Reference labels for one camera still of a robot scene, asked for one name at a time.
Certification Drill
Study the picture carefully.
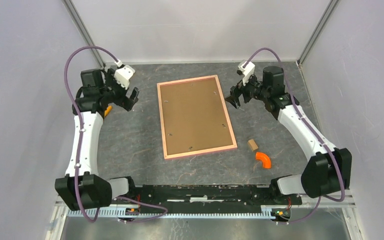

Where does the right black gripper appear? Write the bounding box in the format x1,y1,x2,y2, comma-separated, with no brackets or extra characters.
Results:
224,71,270,109

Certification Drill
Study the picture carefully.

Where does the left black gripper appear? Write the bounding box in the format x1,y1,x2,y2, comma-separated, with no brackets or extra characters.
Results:
101,69,141,112

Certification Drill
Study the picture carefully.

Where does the orange handled screwdriver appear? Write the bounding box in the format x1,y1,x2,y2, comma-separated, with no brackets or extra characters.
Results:
104,105,113,118

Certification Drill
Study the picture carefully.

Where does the pink wooden photo frame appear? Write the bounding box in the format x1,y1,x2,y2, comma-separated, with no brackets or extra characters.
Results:
157,75,238,160

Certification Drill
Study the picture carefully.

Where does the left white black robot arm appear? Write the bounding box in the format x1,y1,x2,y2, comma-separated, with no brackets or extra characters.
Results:
54,65,139,211

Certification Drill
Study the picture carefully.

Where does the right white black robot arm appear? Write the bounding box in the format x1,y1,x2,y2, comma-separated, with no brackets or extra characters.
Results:
225,63,352,204

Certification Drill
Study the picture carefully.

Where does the small wooden block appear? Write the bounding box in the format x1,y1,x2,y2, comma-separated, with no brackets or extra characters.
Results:
247,139,259,152

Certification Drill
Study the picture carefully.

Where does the orange curved pipe piece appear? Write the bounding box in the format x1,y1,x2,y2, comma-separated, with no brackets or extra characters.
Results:
255,151,272,169

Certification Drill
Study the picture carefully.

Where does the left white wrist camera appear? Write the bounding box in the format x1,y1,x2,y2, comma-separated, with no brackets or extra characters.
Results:
114,60,136,90

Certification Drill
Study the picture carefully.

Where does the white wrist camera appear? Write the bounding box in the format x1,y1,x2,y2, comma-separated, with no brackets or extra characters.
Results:
236,60,255,86
114,60,136,90

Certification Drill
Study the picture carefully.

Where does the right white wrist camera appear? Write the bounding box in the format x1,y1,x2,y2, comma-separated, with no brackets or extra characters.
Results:
236,60,255,86

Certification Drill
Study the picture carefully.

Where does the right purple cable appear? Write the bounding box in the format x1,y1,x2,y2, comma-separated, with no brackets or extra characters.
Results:
241,47,347,226

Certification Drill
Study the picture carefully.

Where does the purple cable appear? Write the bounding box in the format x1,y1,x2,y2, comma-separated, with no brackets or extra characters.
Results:
63,45,169,225
241,47,347,226

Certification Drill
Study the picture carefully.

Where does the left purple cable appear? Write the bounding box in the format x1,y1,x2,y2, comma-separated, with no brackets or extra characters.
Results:
63,45,169,225

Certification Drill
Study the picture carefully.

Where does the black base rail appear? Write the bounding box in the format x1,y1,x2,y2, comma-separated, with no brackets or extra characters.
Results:
126,184,303,214

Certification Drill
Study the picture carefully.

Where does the slotted aluminium cable duct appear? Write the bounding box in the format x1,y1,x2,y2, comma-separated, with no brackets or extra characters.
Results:
66,206,274,220

